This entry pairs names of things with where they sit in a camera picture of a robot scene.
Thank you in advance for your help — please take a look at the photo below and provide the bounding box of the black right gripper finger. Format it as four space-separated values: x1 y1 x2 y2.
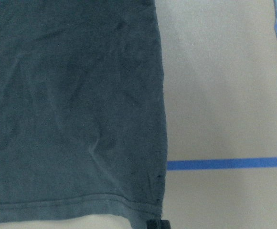
146 219 171 229

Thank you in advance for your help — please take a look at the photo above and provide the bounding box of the black graphic t-shirt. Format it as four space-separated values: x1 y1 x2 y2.
0 0 168 229

